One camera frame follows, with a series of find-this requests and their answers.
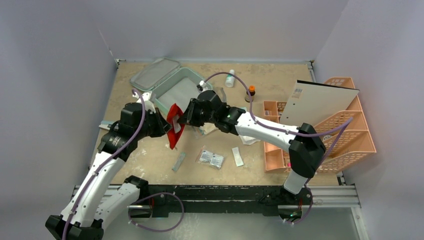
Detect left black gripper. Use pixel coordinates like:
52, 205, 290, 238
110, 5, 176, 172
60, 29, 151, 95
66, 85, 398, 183
134, 107, 172, 140

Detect red first aid pouch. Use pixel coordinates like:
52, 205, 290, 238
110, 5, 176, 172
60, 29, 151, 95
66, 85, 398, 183
166, 103, 185, 150

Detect grey green bandage strip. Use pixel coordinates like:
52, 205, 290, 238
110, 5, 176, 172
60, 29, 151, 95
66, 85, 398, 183
172, 152, 186, 172

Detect white bandage strip packet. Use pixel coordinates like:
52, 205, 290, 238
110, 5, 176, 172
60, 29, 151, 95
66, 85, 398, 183
232, 147, 244, 167

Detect teal bandage strip packet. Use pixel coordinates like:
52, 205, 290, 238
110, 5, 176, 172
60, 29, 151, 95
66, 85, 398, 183
172, 115, 182, 134

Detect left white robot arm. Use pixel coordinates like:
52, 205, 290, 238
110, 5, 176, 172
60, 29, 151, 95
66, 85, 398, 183
45, 101, 171, 240

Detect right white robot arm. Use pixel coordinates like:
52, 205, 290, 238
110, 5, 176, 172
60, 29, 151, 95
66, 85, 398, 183
177, 90, 327, 204

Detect beige gauze packet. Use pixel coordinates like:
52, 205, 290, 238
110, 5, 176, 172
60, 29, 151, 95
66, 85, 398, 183
193, 123, 217, 136

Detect mint green storage case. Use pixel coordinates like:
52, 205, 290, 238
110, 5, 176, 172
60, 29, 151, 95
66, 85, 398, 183
129, 58, 204, 115

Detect clear bag alcohol wipes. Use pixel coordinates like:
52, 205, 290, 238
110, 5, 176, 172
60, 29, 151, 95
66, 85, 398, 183
195, 145, 225, 170

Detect blue white plastic bag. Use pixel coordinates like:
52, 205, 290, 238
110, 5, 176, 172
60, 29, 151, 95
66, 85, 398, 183
98, 120, 114, 131

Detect white plastic bottle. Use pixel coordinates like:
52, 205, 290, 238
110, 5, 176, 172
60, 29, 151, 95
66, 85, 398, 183
224, 69, 235, 88

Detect white gauze pad packet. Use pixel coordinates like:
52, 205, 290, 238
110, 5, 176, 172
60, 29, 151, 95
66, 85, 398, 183
239, 135, 261, 146

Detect brown bottle orange cap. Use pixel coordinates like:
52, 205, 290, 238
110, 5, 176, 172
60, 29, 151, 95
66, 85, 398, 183
244, 85, 256, 103

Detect peach plastic organizer basket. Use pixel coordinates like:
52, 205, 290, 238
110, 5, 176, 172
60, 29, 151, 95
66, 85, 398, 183
261, 77, 378, 174

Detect black metal base frame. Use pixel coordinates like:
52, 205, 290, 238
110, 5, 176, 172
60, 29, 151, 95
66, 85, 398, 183
124, 175, 314, 221

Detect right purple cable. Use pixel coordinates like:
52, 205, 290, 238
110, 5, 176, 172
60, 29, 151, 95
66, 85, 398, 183
202, 72, 354, 226

